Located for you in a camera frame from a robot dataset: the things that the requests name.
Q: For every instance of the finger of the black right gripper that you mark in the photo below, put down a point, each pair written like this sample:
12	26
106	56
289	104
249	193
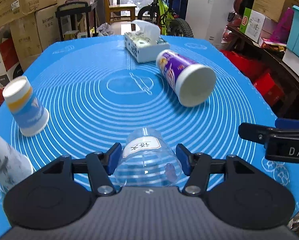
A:
282	123
280	144

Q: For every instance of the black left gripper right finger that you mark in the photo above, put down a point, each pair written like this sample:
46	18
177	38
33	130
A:
235	191

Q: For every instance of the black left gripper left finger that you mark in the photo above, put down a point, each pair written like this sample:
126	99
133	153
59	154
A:
63	191

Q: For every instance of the clear plastic cup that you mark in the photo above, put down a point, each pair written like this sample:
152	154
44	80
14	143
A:
147	160

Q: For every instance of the white ink-print paper cup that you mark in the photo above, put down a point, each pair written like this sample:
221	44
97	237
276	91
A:
14	166

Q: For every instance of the blue yellow paper cup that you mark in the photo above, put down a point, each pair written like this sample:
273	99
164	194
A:
27	110

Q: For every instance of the purple white paper cup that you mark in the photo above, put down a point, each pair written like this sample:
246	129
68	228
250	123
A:
192	82

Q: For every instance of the green white product box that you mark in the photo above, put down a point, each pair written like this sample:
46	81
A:
255	25

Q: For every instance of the white chest freezer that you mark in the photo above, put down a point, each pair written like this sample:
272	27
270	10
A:
208	19

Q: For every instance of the red white cardboard box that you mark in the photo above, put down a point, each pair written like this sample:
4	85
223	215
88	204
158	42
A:
10	67

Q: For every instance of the white patterned tissue box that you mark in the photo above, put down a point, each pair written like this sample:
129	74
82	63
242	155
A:
146	43

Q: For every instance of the green black bicycle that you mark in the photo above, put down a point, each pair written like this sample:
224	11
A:
162	14

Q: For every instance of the lower brown cardboard box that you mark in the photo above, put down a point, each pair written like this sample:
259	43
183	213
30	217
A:
33	33

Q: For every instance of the wooden chair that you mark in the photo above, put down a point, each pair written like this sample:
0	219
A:
112	9

